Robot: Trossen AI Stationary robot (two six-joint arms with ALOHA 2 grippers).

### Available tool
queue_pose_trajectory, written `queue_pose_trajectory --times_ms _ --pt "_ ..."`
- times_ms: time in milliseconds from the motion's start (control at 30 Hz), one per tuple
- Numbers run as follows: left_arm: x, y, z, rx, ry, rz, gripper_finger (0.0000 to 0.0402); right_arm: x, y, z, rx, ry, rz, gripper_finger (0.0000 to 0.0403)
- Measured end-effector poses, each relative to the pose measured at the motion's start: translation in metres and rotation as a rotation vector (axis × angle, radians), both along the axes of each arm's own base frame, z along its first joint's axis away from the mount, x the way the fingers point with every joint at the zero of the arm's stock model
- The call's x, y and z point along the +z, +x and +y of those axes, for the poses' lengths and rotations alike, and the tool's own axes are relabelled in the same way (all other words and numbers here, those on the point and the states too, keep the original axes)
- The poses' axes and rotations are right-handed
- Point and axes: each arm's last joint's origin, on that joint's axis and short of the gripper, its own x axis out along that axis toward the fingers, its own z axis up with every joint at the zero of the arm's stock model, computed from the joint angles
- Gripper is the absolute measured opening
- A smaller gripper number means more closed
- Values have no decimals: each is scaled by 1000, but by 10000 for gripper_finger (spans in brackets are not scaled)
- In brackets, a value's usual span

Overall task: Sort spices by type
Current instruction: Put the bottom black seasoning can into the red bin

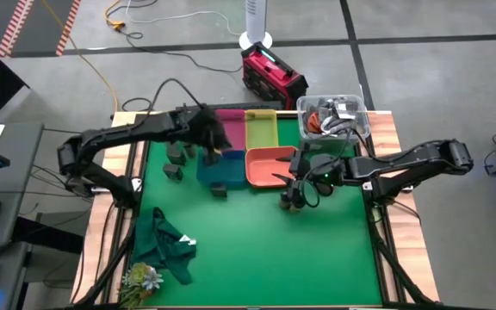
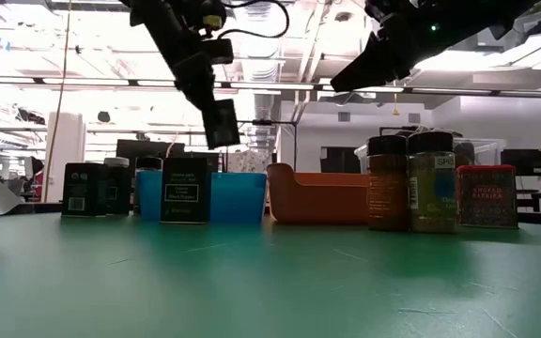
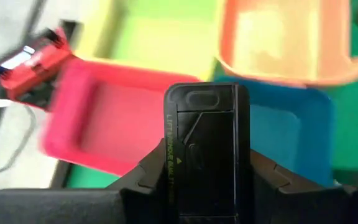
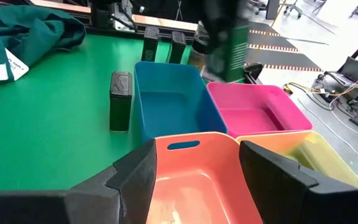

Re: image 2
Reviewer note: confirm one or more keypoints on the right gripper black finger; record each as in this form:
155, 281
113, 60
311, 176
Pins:
374, 70

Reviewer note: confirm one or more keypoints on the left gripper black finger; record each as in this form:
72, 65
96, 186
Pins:
222, 124
197, 80

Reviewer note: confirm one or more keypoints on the blue plastic bin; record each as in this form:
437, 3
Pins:
237, 197

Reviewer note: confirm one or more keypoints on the black pepper spice tin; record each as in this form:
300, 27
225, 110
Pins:
186, 192

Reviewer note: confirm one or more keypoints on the orange-red plastic bin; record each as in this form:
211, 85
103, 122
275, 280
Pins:
317, 199

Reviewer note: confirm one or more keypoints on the black spice tin with barcode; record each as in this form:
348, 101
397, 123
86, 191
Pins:
85, 188

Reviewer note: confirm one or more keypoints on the smoked paprika spice tin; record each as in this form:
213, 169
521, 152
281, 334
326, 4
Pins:
486, 197

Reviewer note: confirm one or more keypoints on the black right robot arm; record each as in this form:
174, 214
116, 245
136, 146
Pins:
510, 11

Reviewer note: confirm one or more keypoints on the small black monitor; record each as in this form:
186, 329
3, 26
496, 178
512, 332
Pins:
215, 163

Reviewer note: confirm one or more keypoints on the white patterned board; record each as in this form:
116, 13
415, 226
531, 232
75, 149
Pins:
251, 162

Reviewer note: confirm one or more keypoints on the large black monitor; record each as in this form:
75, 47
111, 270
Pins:
158, 148

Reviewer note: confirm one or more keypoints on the overhead light bar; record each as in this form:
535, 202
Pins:
87, 81

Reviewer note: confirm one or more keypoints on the orange spice jar, black lid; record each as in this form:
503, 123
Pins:
387, 192

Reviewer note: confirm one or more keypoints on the clear plastic storage box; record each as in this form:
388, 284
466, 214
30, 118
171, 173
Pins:
486, 150

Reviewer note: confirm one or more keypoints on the tall green herb spice jar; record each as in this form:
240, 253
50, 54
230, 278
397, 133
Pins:
432, 197

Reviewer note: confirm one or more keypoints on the white pillar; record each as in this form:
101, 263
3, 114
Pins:
68, 150

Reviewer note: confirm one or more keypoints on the black monitor on stand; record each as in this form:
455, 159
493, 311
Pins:
526, 162

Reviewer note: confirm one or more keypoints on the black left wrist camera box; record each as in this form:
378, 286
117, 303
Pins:
218, 51

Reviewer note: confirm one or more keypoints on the black metal stand frame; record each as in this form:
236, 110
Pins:
270, 122

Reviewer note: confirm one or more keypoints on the silver ventilation duct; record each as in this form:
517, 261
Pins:
263, 70

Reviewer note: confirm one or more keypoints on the black wall screen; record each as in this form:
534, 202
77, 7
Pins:
338, 159

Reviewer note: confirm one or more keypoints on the black table frame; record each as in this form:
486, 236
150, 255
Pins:
40, 208

